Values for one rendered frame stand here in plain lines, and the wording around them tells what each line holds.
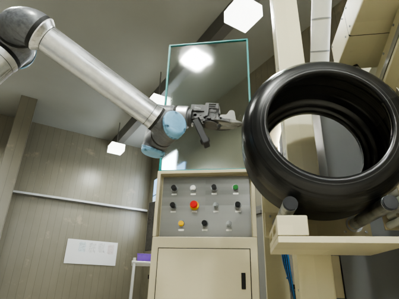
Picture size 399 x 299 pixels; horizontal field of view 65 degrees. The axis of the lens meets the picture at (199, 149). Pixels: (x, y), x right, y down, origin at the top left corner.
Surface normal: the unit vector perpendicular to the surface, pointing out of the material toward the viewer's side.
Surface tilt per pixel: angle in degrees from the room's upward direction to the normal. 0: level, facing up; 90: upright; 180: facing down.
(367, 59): 180
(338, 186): 100
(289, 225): 90
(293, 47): 90
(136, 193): 90
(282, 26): 90
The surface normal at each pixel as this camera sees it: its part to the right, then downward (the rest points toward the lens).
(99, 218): 0.52, -0.33
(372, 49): -0.03, 0.92
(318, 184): -0.19, -0.22
